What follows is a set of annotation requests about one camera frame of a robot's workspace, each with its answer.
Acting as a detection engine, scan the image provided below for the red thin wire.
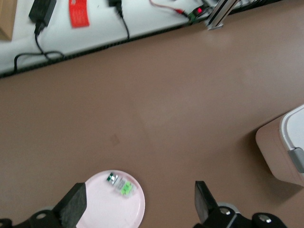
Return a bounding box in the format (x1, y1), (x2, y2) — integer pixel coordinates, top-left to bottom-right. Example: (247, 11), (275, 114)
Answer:
(149, 0), (189, 15)

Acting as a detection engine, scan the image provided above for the red printed label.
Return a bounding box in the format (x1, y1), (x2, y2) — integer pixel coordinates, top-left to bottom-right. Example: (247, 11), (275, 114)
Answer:
(68, 0), (91, 29)

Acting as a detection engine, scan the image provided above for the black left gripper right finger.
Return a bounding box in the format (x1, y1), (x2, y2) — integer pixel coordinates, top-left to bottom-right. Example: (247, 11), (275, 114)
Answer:
(192, 180), (288, 228)

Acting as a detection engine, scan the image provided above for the brown cardboard box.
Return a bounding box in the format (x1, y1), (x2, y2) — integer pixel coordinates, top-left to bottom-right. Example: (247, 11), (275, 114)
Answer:
(0, 0), (18, 41)

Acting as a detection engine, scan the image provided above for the black plug with cable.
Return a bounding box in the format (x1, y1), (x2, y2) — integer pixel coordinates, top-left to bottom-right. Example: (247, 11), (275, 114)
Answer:
(107, 0), (131, 41)

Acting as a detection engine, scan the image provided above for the black adapter cable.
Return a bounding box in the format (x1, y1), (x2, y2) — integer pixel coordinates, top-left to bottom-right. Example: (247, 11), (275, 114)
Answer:
(13, 20), (65, 75)

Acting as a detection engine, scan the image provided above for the pink round plate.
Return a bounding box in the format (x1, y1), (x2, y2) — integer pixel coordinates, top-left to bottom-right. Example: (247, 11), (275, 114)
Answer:
(76, 169), (146, 228)

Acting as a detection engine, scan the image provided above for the aluminium profile with bracket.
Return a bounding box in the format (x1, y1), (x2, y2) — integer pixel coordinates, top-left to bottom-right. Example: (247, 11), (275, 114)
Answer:
(204, 0), (241, 31)

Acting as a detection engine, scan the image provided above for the black power adapter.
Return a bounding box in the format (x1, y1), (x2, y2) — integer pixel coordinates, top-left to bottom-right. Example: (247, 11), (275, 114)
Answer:
(28, 0), (57, 25)

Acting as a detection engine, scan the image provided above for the pink lunch box white lid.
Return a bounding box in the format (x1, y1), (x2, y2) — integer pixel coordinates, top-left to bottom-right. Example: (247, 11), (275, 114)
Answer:
(255, 103), (304, 187)

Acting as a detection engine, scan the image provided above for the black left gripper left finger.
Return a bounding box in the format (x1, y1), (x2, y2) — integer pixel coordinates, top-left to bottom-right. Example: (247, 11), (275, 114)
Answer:
(0, 181), (87, 228)

